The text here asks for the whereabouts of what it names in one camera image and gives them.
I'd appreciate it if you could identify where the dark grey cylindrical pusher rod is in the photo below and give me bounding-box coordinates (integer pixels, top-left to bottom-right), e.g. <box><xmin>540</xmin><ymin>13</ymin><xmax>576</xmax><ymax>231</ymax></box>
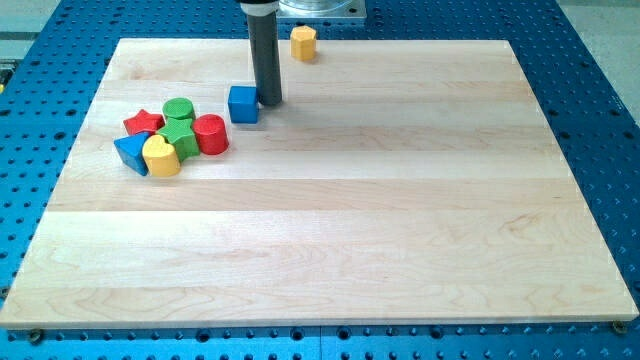
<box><xmin>238</xmin><ymin>0</ymin><xmax>282</xmax><ymax>106</ymax></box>

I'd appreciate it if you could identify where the blue wooden cube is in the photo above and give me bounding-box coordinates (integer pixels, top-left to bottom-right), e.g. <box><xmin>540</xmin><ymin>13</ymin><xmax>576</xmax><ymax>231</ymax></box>
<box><xmin>227</xmin><ymin>86</ymin><xmax>259</xmax><ymax>124</ymax></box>

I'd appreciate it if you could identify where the yellow hexagonal wooden block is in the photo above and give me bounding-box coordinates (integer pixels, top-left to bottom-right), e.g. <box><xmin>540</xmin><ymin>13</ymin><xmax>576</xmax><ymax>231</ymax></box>
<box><xmin>290</xmin><ymin>25</ymin><xmax>317</xmax><ymax>61</ymax></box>

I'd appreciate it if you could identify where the red wooden cylinder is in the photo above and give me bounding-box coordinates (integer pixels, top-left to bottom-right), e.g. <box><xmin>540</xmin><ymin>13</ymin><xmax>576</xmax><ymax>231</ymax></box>
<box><xmin>192</xmin><ymin>114</ymin><xmax>229</xmax><ymax>155</ymax></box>

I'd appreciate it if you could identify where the green wooden cylinder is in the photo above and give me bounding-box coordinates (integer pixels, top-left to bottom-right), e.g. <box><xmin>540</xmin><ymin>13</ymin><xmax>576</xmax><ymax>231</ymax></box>
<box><xmin>162</xmin><ymin>97</ymin><xmax>195</xmax><ymax>120</ymax></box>

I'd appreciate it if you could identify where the green wooden star block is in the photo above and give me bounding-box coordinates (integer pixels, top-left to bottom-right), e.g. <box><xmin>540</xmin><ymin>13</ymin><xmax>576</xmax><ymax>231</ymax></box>
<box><xmin>157</xmin><ymin>118</ymin><xmax>200</xmax><ymax>162</ymax></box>

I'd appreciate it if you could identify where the red wooden star block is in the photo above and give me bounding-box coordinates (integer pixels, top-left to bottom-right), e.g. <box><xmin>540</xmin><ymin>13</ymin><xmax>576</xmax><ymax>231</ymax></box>
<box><xmin>123</xmin><ymin>109</ymin><xmax>165</xmax><ymax>135</ymax></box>

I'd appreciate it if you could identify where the yellow wooden heart block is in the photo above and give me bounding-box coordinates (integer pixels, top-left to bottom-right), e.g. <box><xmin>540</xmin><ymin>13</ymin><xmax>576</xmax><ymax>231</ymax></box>
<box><xmin>142</xmin><ymin>135</ymin><xmax>181</xmax><ymax>177</ymax></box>

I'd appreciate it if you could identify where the blue wooden triangle block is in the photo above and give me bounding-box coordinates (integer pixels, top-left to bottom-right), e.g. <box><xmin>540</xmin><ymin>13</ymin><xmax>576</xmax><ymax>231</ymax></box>
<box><xmin>113</xmin><ymin>132</ymin><xmax>150</xmax><ymax>176</ymax></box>

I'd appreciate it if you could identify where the light wooden board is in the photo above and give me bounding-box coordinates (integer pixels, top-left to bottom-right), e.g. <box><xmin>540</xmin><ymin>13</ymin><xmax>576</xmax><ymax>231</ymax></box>
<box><xmin>1</xmin><ymin>38</ymin><xmax>638</xmax><ymax>329</ymax></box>

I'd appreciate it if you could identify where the brass bolt front left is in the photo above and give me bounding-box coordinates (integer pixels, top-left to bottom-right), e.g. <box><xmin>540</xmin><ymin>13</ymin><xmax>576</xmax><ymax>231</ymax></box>
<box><xmin>26</xmin><ymin>329</ymin><xmax>45</xmax><ymax>345</ymax></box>

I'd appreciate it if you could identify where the brass bolt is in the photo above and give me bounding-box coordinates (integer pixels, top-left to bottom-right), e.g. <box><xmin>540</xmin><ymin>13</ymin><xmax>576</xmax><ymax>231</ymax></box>
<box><xmin>26</xmin><ymin>329</ymin><xmax>45</xmax><ymax>345</ymax></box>
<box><xmin>611</xmin><ymin>321</ymin><xmax>628</xmax><ymax>335</ymax></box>

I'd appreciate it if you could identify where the brass bolt front right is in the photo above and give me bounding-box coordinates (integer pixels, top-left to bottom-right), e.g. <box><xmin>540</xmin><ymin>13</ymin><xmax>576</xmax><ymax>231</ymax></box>
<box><xmin>611</xmin><ymin>321</ymin><xmax>628</xmax><ymax>335</ymax></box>

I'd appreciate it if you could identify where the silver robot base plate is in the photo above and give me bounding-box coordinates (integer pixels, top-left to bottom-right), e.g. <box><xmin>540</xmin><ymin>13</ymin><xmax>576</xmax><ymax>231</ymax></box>
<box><xmin>277</xmin><ymin>0</ymin><xmax>367</xmax><ymax>19</ymax></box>

